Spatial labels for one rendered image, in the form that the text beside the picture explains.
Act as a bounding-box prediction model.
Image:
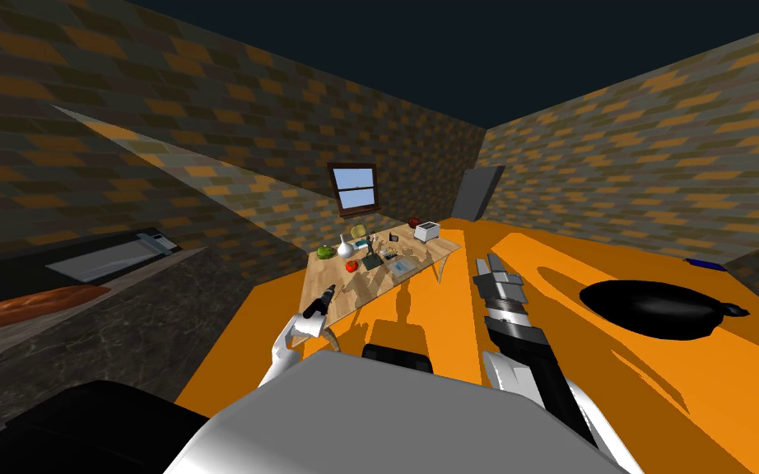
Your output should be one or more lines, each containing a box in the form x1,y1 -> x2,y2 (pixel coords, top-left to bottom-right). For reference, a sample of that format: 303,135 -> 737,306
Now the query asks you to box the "brown bread loaf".
0,283 -> 113,334

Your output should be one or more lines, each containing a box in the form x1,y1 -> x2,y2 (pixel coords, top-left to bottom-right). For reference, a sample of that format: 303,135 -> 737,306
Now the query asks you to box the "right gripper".
473,251 -> 529,311

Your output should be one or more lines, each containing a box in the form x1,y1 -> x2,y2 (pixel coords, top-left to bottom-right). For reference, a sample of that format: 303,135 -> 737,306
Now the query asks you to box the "black appliance with grey panel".
0,226 -> 181,312

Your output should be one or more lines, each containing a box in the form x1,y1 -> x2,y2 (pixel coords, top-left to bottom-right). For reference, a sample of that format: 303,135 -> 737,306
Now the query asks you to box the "wooden table with household items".
298,220 -> 464,331

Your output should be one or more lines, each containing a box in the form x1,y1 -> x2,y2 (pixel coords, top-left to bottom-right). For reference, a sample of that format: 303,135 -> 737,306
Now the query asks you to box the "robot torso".
164,342 -> 627,474

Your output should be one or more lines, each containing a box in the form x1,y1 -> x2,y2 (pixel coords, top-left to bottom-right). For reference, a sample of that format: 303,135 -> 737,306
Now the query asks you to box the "grey refrigerator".
451,165 -> 506,224

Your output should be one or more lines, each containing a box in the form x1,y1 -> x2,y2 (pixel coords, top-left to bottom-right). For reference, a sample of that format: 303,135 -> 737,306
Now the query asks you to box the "black frying pan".
578,279 -> 751,342

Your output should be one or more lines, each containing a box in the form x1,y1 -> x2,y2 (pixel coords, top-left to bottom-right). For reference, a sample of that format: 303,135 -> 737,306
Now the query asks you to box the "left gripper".
301,284 -> 338,323

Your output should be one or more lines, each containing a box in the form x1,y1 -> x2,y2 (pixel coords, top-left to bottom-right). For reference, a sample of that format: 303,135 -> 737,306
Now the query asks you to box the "brown framed window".
326,161 -> 383,221

